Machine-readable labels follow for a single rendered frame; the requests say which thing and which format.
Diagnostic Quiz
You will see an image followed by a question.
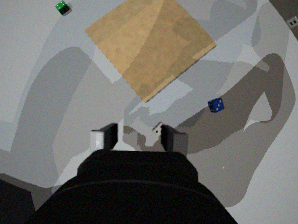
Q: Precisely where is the tan flat mat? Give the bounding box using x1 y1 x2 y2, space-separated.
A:
84 0 217 103

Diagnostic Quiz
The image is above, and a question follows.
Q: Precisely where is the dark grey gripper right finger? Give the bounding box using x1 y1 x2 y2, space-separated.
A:
161 125 188 157

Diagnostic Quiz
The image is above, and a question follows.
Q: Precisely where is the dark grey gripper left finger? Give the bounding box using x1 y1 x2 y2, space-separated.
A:
90 123 118 154

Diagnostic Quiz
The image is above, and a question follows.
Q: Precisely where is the white die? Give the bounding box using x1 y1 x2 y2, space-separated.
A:
152 122 164 140

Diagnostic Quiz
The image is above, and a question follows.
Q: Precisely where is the blue die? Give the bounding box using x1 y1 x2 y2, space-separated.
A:
208 98 224 113

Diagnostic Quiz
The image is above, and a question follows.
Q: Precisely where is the green die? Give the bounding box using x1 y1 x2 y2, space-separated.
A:
55 0 69 15

